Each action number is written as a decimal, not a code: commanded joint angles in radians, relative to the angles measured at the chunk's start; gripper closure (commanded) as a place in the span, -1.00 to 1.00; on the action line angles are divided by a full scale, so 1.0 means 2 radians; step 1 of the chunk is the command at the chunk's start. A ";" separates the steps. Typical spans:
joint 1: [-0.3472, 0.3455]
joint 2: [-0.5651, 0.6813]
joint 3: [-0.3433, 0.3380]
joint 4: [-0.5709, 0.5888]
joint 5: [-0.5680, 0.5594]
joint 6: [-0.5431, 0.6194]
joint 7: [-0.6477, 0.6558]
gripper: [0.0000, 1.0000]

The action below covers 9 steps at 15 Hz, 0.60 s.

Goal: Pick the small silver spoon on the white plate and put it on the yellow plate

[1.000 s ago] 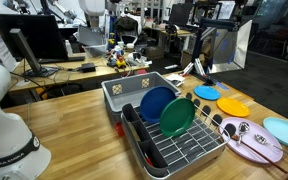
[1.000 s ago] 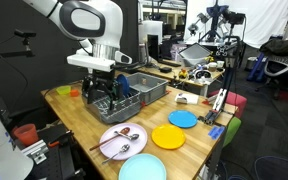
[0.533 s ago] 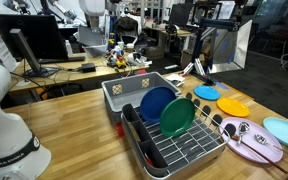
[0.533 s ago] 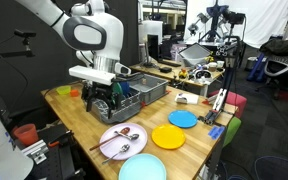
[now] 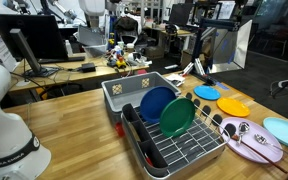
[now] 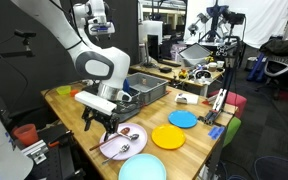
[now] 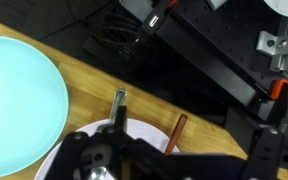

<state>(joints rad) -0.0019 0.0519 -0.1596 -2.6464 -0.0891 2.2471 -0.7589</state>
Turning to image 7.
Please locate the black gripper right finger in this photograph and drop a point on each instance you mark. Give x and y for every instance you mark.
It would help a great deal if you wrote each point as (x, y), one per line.
(244, 131)

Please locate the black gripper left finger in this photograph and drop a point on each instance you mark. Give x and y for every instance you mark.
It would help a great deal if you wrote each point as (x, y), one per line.
(121, 118)

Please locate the small silver spoon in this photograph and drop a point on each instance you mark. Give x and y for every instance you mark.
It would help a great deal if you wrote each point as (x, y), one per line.
(118, 100)

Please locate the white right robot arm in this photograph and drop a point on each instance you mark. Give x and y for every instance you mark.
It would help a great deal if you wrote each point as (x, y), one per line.
(287, 6)

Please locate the large white plate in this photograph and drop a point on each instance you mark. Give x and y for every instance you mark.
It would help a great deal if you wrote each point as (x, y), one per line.
(144, 131)

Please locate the brown wooden spoon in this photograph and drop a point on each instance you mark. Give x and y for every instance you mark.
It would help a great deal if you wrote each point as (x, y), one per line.
(177, 133)

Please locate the teal plate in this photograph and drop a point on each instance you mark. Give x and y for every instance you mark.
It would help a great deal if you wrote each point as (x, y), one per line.
(17, 100)

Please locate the orange black clamp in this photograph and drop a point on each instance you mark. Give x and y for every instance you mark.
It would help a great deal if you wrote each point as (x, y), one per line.
(154, 20)
(277, 88)

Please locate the black perforated mounting board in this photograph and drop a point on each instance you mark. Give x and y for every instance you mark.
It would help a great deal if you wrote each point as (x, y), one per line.
(217, 50)

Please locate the silver aluminium bracket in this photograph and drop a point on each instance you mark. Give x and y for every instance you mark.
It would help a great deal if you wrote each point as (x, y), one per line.
(277, 43)

